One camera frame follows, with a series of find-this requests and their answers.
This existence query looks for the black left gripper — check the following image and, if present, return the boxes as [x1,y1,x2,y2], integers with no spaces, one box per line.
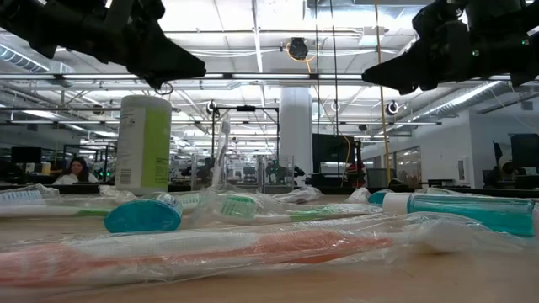
[29,0,207,90]

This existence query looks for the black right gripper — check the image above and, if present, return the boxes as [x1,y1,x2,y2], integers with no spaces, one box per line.
[361,0,513,95]

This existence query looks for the blue mouthwash bottle white cap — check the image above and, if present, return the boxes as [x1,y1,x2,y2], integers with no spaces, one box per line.
[344,187,396,207]
[104,192,184,235]
[382,192,536,237]

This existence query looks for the green toothbrush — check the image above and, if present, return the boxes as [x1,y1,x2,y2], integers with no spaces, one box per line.
[197,189,382,231]
[0,191,203,219]

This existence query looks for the purple toothbrush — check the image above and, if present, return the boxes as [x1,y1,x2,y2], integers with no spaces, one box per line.
[271,186,324,205]

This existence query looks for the blue toothbrush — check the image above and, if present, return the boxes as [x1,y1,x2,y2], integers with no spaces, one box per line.
[0,183,62,207]

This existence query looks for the white wipes canister green label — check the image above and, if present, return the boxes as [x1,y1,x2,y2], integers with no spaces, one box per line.
[114,94,173,197]

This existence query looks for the white toothbrush in clear wrapper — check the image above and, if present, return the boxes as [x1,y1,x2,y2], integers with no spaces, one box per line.
[210,115,232,189]

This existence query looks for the gray waste bin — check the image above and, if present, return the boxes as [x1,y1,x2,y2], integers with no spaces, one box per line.
[366,167,391,189]

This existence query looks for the black display panel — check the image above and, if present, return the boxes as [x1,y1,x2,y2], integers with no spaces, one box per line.
[312,133,363,189]

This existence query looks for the black computer monitor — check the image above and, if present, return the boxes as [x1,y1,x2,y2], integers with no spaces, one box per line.
[10,146,43,165]
[510,133,539,168]

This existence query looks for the person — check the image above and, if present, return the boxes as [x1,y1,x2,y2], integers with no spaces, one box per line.
[52,156,100,185]

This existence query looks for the white square pillar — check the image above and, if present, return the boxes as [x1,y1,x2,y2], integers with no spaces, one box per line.
[279,86,313,176]

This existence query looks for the clear plastic bag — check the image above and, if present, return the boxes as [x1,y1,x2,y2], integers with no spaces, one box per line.
[191,153,296,194]

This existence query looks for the thin black hanging cable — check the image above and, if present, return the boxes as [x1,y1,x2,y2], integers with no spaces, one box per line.
[314,0,322,136]

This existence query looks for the black aluminium table frame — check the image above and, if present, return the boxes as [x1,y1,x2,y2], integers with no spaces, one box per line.
[0,181,539,199]

